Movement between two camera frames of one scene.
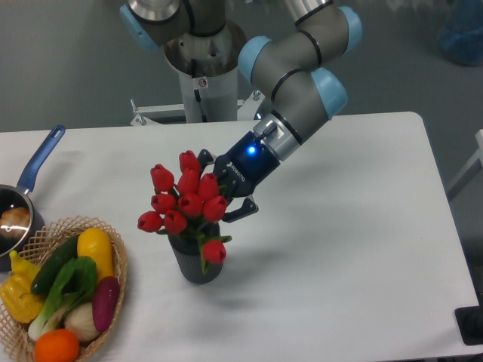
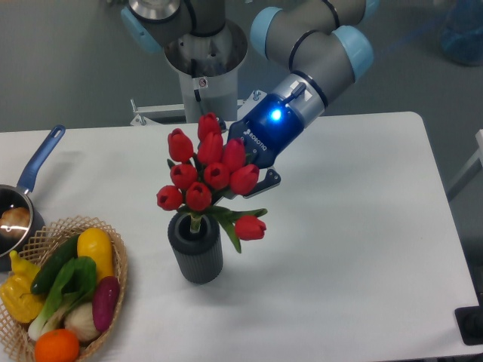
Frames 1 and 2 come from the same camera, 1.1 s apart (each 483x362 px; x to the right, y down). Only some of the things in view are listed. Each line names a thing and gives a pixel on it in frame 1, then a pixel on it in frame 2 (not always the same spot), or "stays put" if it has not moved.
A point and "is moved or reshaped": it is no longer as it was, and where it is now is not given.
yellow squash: [96, 243] stays put
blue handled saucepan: [19, 220] stays put
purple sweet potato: [104, 302] stays put
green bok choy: [78, 282] stays put
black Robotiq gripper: [241, 170] → [266, 132]
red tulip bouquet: [188, 205] is moved or reshaped
